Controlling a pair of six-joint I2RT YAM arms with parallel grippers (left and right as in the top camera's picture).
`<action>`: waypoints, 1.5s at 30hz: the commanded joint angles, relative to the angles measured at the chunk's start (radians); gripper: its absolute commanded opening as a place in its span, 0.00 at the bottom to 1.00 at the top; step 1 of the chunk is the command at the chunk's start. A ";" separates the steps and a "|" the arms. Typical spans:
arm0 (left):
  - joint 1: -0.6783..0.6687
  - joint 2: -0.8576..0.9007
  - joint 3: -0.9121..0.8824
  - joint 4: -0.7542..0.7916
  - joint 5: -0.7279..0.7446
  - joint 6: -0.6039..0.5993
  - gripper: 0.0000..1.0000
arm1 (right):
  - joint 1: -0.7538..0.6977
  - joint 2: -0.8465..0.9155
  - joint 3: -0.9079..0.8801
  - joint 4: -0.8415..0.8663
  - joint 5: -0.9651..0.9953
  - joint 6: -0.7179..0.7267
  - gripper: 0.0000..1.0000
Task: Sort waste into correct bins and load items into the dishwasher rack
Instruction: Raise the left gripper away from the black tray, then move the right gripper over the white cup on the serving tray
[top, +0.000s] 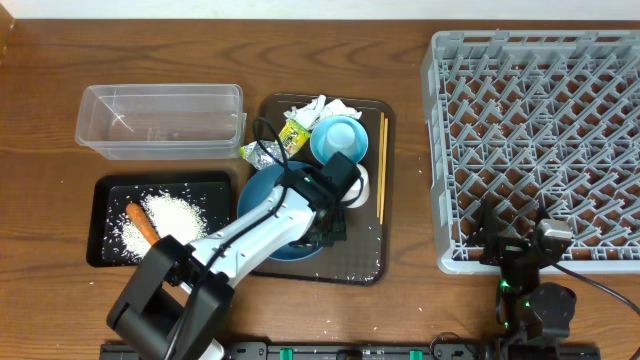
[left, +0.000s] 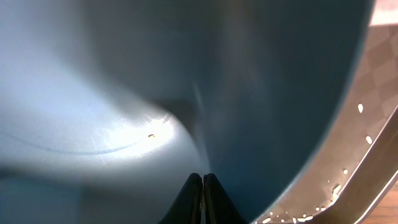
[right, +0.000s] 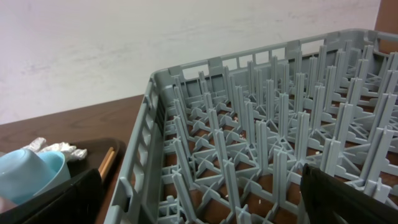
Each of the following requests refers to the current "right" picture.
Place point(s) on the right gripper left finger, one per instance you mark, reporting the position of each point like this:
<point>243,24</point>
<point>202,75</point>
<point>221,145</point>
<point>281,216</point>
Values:
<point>77,200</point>

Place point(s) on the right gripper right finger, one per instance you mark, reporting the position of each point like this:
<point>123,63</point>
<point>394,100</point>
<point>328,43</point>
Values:
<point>326,199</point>

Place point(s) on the light blue cup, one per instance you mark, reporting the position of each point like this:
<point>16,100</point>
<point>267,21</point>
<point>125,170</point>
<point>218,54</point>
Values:
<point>23,173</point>

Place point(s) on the white cup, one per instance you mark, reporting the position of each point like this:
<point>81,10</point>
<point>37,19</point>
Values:
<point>6,205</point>

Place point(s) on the grey dishwasher rack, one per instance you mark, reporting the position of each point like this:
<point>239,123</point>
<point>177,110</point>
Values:
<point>225,139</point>

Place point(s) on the light blue bowl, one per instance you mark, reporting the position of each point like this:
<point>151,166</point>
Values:
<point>57,162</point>

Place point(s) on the brown serving tray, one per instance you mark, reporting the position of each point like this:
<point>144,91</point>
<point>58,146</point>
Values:
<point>97,150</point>

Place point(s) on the right wooden chopstick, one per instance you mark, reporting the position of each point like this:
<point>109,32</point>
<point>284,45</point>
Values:
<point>109,166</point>

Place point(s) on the wooden chopstick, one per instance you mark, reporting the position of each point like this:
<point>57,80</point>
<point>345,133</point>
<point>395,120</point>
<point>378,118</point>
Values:
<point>104,164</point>
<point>109,166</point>

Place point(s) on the left wooden chopstick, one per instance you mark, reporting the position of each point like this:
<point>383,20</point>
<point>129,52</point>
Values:
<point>104,164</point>

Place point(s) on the crumpled white tissue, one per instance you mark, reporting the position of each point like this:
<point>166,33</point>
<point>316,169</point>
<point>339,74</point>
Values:
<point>71,152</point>

